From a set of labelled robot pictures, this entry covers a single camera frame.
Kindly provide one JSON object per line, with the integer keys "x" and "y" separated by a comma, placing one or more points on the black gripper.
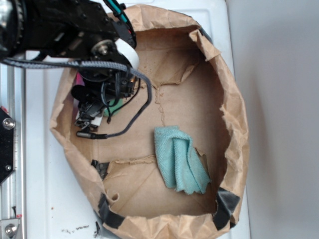
{"x": 94, "y": 90}

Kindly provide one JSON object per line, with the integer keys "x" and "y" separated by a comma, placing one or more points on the brown paper bag tray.
{"x": 193, "y": 89}

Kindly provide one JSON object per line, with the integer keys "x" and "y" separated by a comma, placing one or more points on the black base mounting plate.
{"x": 7, "y": 125}

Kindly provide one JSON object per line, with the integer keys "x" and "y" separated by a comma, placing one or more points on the teal folded cloth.
{"x": 178, "y": 161}

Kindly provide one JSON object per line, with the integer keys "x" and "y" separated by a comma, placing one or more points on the aluminium frame rail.
{"x": 12, "y": 190}

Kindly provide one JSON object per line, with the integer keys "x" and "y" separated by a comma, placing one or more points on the metal corner bracket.
{"x": 9, "y": 228}

